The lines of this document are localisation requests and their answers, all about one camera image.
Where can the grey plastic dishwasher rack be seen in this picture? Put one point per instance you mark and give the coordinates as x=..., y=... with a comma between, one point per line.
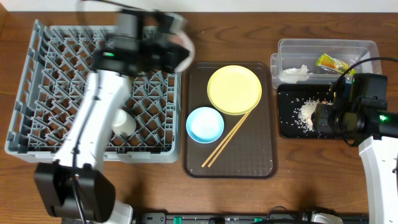
x=53, y=84

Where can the pink white bowl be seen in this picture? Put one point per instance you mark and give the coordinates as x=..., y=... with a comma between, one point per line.
x=187, y=53

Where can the white plastic cup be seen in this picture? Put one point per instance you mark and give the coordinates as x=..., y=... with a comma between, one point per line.
x=123, y=123

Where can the clear plastic bin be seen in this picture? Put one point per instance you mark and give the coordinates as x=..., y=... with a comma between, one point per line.
x=293, y=53

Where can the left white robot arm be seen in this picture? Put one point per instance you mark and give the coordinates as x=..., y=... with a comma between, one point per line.
x=73, y=186

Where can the light blue bowl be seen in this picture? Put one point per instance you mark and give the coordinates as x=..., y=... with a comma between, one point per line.
x=204, y=125

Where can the lower wooden chopstick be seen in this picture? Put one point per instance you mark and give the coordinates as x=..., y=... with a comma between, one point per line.
x=228, y=141

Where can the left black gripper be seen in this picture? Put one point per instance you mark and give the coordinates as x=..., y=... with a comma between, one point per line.
x=170, y=53

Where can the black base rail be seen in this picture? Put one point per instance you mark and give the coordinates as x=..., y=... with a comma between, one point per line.
x=278, y=214

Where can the dark brown serving tray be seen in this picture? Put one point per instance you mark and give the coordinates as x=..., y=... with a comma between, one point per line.
x=252, y=152

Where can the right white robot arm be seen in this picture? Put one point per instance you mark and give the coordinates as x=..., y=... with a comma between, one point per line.
x=377, y=147

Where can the black waste tray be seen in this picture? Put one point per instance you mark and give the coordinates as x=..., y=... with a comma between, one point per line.
x=290, y=97

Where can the crumpled white tissue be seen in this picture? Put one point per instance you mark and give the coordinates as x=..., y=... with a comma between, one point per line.
x=294, y=75

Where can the wooden chopstick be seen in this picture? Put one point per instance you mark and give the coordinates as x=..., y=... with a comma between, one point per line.
x=224, y=140
x=228, y=141

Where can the upper wooden chopstick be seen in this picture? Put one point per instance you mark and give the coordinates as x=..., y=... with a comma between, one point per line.
x=224, y=140

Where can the spilled rice pile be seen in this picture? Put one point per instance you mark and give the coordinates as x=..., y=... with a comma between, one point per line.
x=302, y=115

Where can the yellow green snack wrapper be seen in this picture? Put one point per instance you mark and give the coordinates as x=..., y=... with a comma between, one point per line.
x=329, y=65

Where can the yellow plastic plate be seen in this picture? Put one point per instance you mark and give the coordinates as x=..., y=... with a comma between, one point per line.
x=234, y=90

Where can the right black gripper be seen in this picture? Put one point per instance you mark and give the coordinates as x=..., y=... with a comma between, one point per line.
x=325, y=121

